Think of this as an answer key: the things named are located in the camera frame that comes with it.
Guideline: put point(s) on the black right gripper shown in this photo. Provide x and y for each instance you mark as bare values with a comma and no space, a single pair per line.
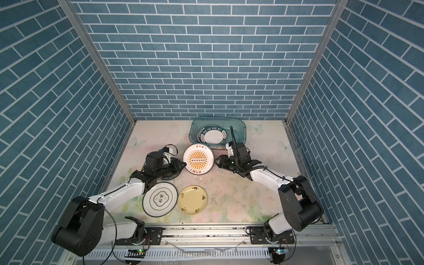
223,163

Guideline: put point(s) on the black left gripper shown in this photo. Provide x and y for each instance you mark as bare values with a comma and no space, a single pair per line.
174,163

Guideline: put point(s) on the orange sunburst plate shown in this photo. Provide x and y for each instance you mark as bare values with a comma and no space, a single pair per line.
199,159

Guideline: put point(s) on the white plate green lettered rim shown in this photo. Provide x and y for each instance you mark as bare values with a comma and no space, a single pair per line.
211,134

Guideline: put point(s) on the white plate black quatrefoil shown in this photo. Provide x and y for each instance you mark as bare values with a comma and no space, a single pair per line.
160,200

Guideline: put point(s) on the yellow plate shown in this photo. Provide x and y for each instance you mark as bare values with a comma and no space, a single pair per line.
192,200

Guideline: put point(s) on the teal patterned small plate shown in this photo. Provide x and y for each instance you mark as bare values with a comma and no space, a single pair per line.
172,177

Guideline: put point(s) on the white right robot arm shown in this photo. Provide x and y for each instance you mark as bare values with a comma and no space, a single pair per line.
300,204

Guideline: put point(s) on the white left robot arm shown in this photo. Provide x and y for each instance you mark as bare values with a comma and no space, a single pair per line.
80,228

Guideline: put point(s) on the teal plastic bin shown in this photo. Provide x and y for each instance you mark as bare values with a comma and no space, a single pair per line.
232,126

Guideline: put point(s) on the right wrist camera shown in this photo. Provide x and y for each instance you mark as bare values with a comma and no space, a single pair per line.
230,150

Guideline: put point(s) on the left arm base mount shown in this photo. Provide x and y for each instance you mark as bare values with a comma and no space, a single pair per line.
134,232

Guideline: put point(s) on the metal base rail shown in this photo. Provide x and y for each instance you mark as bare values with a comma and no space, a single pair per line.
316,245

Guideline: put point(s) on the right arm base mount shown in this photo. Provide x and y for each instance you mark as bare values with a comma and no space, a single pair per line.
259,235

